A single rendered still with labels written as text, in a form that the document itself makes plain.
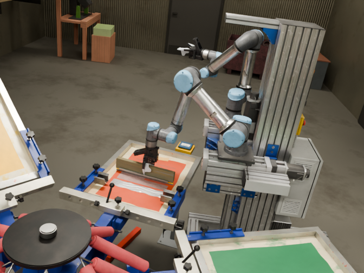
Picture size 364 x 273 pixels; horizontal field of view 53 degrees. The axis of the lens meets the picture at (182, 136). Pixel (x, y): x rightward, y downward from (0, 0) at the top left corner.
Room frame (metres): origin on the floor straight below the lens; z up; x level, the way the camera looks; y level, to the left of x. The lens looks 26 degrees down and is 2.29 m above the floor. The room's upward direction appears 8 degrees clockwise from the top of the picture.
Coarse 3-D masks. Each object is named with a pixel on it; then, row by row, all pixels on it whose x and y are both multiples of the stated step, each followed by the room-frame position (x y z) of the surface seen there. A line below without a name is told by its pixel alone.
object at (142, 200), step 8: (160, 160) 2.31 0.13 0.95; (168, 160) 2.33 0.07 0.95; (176, 168) 2.23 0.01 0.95; (176, 176) 2.13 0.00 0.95; (144, 184) 1.98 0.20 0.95; (152, 184) 1.99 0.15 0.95; (160, 184) 2.00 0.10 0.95; (168, 184) 2.02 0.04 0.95; (136, 192) 1.88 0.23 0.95; (128, 200) 1.79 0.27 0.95; (136, 200) 1.80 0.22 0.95; (144, 200) 1.81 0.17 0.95; (152, 200) 1.82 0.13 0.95; (152, 208) 1.74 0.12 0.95; (160, 208) 1.75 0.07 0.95
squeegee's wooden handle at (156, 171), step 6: (120, 162) 2.09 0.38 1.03; (126, 162) 2.08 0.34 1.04; (132, 162) 2.07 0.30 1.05; (138, 162) 2.07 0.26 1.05; (126, 168) 2.08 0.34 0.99; (132, 168) 2.07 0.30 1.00; (138, 168) 2.06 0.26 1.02; (156, 168) 2.03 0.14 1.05; (162, 168) 2.04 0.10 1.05; (150, 174) 2.04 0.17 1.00; (156, 174) 2.03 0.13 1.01; (162, 174) 2.02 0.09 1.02; (168, 174) 2.01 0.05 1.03; (174, 174) 2.02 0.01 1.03; (168, 180) 2.01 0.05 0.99
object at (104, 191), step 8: (112, 176) 2.02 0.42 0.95; (120, 176) 2.04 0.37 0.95; (128, 176) 2.05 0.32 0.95; (136, 176) 2.06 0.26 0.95; (136, 184) 1.97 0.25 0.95; (96, 192) 1.82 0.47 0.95; (104, 192) 1.83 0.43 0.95; (112, 192) 1.85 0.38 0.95; (120, 192) 1.86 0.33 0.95; (128, 192) 1.87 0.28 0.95
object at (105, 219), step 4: (104, 212) 1.54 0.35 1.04; (104, 216) 1.51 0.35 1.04; (108, 216) 1.51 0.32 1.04; (112, 216) 1.52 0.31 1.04; (116, 216) 1.56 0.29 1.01; (100, 220) 1.47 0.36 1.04; (104, 220) 1.48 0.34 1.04; (108, 220) 1.48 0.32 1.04; (112, 220) 1.51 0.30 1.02; (96, 224) 1.44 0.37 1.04; (100, 224) 1.44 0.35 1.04; (104, 224) 1.45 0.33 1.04; (108, 224) 1.46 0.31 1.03
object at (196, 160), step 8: (128, 144) 2.43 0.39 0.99; (136, 144) 2.45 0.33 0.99; (144, 144) 2.46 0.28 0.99; (120, 152) 2.29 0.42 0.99; (160, 152) 2.41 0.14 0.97; (168, 152) 2.39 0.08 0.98; (176, 152) 2.40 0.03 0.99; (112, 160) 2.16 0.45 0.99; (192, 160) 2.35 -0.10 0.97; (200, 160) 2.34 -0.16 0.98; (104, 168) 2.04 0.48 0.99; (192, 168) 2.20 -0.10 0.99; (192, 176) 2.12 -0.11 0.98; (184, 184) 1.99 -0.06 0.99
